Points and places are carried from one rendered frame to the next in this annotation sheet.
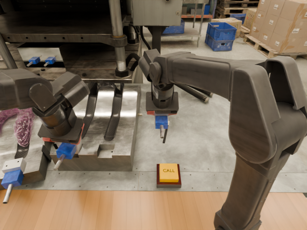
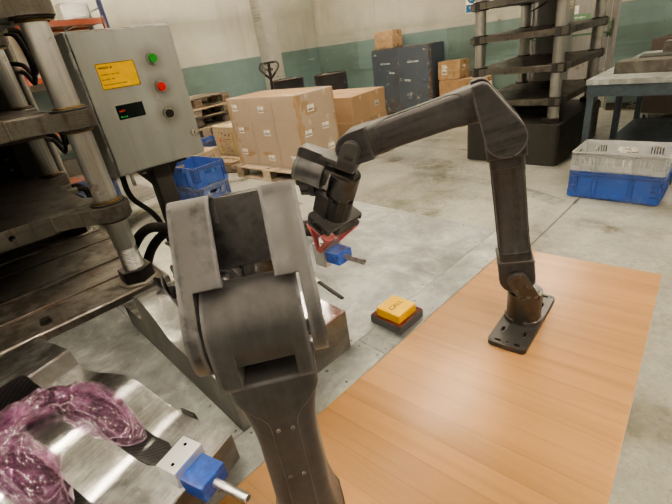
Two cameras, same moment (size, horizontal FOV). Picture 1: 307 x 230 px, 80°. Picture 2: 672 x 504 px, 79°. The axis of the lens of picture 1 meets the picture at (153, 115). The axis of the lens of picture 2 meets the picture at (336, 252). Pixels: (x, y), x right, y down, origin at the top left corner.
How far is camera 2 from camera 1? 0.52 m
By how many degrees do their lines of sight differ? 37
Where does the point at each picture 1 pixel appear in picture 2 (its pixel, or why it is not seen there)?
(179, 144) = (361, 287)
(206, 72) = (429, 114)
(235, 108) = (484, 119)
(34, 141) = (154, 420)
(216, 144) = (398, 261)
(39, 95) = not seen: hidden behind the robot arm
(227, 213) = (509, 249)
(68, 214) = (344, 444)
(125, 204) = (393, 374)
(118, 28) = (107, 184)
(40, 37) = not seen: outside the picture
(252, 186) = (518, 189)
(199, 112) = not seen: hidden behind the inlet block
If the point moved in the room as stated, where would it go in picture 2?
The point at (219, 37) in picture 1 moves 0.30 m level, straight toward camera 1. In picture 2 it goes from (200, 181) to (206, 188)
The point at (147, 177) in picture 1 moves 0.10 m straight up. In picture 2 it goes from (376, 336) to (371, 296)
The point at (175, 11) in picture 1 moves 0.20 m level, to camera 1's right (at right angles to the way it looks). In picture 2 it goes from (188, 130) to (238, 117)
